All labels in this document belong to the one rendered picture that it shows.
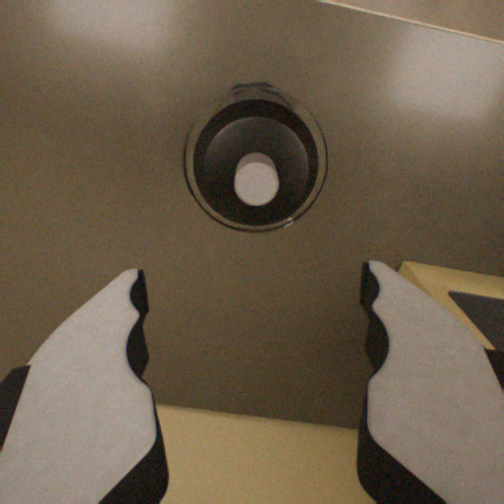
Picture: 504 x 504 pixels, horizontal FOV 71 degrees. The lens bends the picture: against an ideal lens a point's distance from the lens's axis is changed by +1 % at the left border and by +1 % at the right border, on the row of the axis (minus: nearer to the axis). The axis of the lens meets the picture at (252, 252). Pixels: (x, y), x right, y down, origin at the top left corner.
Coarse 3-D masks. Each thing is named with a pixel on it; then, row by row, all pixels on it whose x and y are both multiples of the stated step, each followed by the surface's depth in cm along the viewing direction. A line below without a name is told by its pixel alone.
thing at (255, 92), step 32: (224, 96) 24; (256, 96) 24; (288, 96) 24; (192, 128) 25; (320, 128) 25; (192, 160) 26; (320, 160) 26; (192, 192) 27; (320, 192) 27; (224, 224) 28; (288, 224) 28
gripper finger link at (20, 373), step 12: (12, 372) 8; (24, 372) 8; (0, 384) 7; (12, 384) 7; (24, 384) 8; (0, 396) 7; (12, 396) 7; (0, 408) 7; (12, 408) 7; (0, 420) 7; (0, 432) 6; (0, 444) 6
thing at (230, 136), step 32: (224, 128) 24; (256, 128) 24; (288, 128) 24; (224, 160) 25; (256, 160) 22; (288, 160) 25; (224, 192) 26; (256, 192) 22; (288, 192) 26; (256, 224) 28
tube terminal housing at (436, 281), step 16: (400, 272) 56; (416, 272) 52; (432, 272) 54; (448, 272) 55; (464, 272) 56; (432, 288) 49; (448, 288) 50; (464, 288) 51; (480, 288) 52; (496, 288) 53; (448, 304) 46; (464, 320) 43; (480, 336) 40
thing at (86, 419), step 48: (144, 288) 12; (96, 336) 9; (144, 336) 10; (48, 384) 7; (96, 384) 7; (144, 384) 7; (48, 432) 6; (96, 432) 6; (144, 432) 6; (0, 480) 6; (48, 480) 6; (96, 480) 6; (144, 480) 6
